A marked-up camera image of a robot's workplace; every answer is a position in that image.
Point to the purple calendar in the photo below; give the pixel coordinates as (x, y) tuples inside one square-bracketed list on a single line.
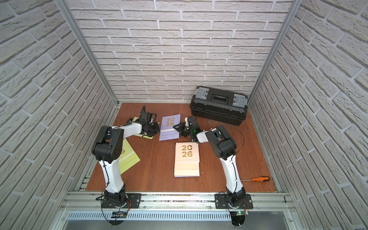
[(185, 176), (167, 131)]

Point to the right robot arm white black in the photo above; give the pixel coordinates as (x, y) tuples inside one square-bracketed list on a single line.
[(224, 148)]

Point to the orange screwdriver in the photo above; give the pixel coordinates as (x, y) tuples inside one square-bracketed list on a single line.
[(257, 179)]

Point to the perforated metal grille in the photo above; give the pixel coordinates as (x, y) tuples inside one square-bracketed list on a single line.
[(153, 215)]

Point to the aluminium rail frame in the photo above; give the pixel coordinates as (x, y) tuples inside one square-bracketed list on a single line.
[(183, 201)]

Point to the black grey toolbox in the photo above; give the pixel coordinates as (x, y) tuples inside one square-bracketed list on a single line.
[(219, 105)]

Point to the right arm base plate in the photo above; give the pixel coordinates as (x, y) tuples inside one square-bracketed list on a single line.
[(224, 201)]

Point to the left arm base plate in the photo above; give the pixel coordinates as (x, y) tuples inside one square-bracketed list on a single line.
[(123, 201)]

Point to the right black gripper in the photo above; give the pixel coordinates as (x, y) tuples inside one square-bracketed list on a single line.
[(180, 129)]

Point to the green calendar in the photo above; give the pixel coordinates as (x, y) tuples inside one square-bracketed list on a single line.
[(138, 135), (127, 159)]

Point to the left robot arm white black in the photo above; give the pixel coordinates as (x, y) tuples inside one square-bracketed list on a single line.
[(107, 149)]

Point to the beige calendar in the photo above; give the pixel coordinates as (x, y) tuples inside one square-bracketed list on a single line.
[(186, 159)]

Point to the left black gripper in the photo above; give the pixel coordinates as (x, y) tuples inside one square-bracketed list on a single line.
[(151, 128)]

